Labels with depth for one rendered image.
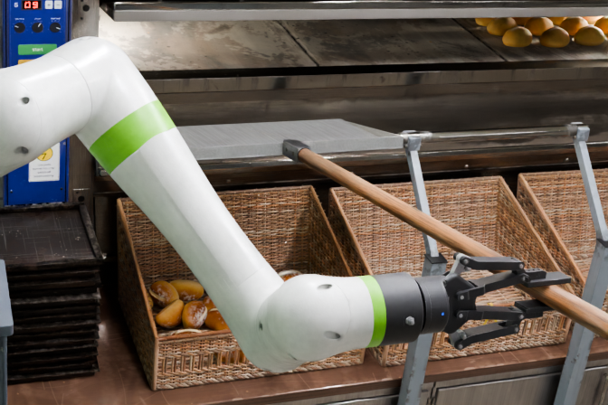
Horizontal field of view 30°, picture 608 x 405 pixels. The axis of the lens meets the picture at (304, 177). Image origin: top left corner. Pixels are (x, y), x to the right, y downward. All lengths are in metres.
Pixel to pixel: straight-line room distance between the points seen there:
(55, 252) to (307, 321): 1.36
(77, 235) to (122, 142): 1.24
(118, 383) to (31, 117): 1.45
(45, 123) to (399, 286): 0.49
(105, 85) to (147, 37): 1.64
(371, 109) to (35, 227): 0.98
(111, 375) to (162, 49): 0.88
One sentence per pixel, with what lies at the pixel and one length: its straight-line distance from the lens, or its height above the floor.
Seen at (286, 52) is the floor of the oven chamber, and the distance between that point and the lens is 3.15.
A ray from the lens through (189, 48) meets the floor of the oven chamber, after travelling 3.11.
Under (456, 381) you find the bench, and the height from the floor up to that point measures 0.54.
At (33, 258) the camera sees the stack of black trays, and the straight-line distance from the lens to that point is 2.66.
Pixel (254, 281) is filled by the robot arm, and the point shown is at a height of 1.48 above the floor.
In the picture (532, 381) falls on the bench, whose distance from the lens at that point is 3.15.
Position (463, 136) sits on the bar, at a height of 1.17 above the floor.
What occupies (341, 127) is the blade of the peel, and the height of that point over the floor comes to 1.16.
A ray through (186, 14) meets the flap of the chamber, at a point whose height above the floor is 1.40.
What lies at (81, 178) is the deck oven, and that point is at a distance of 2.98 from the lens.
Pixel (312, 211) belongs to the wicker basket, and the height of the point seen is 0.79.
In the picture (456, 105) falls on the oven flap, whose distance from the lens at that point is 3.27.
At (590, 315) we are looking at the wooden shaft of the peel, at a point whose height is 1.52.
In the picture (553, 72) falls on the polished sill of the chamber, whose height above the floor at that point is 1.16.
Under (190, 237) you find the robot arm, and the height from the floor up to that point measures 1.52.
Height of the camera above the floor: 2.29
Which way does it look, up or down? 27 degrees down
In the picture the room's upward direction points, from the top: 7 degrees clockwise
